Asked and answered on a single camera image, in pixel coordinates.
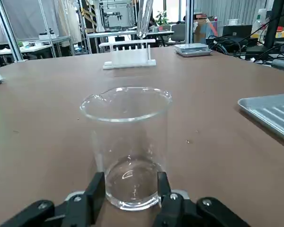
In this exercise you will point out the grey office chair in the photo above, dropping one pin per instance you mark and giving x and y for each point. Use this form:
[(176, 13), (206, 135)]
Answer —
[(177, 34)]

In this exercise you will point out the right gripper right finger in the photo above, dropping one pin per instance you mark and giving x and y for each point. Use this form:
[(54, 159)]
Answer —
[(177, 212)]

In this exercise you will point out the green potted plant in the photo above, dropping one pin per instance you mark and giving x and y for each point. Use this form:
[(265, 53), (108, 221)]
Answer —
[(162, 17)]

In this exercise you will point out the clear plastic bottle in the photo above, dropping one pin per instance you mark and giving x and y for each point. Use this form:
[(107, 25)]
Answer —
[(260, 21)]

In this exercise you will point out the black monitor with stand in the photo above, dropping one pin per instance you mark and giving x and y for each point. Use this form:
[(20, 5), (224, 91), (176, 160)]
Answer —
[(274, 23)]

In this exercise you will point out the clear glass test tube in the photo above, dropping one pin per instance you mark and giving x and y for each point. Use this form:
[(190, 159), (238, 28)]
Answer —
[(143, 21)]

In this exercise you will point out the aluminium frame post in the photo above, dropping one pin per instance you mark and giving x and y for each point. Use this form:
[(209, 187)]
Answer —
[(189, 21), (11, 40)]

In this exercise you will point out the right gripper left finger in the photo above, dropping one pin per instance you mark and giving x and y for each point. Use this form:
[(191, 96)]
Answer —
[(80, 210)]

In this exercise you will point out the cardboard box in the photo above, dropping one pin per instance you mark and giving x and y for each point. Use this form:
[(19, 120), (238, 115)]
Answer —
[(203, 30)]

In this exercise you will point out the silver digital scale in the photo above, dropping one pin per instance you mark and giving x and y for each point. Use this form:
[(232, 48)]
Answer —
[(192, 50)]

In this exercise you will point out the clear glass beaker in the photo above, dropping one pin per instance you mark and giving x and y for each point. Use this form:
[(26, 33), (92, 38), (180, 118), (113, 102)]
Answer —
[(123, 132)]

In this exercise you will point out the white test tube rack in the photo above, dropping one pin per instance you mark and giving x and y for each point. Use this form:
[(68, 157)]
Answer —
[(127, 56)]

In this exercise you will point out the ribbed metal tray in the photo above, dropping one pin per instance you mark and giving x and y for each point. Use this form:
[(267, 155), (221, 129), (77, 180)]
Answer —
[(274, 113)]

